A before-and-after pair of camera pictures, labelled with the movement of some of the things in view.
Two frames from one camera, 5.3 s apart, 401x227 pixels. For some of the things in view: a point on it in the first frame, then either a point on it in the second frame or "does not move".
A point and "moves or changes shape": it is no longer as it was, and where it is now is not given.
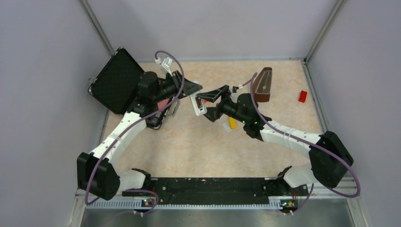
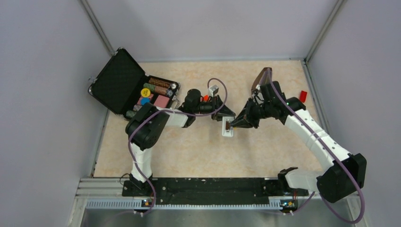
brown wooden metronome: x=262 y=85 does not move
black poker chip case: x=116 y=84 does not move
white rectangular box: x=198 y=105 moves or changes shape
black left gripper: x=190 y=87 -> x=225 y=111
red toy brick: x=302 y=96 does not move
